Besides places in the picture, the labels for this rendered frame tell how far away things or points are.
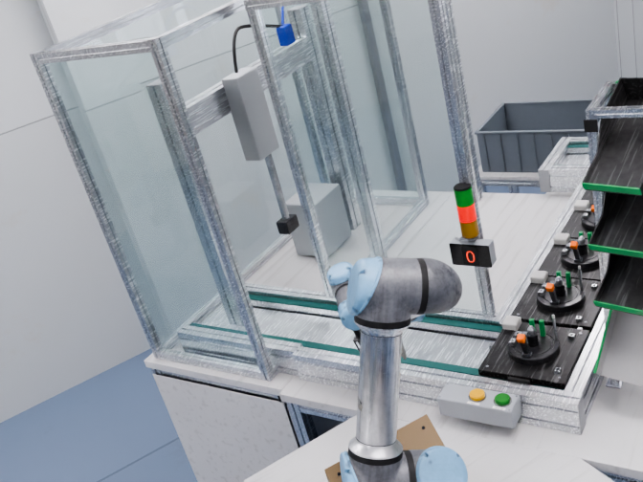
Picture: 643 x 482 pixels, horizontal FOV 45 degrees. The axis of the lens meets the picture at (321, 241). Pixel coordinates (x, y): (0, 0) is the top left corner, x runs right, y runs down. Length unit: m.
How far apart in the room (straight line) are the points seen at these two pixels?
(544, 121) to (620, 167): 2.59
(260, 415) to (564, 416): 1.04
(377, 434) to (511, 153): 2.68
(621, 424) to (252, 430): 1.24
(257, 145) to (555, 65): 3.47
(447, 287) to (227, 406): 1.36
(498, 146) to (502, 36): 1.47
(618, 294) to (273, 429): 1.25
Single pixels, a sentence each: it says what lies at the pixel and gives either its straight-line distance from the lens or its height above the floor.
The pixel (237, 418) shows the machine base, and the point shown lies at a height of 0.68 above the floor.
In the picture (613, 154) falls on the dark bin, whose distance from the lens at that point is 1.91.
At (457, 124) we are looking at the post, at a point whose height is 1.59.
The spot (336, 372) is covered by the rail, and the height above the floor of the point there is 0.92.
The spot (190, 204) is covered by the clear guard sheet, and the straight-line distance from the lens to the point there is 2.33.
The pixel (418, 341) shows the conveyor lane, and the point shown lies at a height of 0.92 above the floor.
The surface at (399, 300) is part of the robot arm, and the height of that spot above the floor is 1.51.
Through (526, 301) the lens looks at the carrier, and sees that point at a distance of 2.46.
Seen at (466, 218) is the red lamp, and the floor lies 1.33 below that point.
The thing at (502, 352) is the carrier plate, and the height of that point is 0.97.
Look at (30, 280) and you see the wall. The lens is 4.39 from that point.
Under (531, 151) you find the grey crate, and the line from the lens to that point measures 4.09.
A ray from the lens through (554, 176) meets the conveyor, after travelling 3.32.
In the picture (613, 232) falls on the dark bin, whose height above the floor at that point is 1.37.
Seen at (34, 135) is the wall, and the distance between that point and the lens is 4.19.
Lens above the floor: 2.33
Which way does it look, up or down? 26 degrees down
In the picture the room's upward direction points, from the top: 15 degrees counter-clockwise
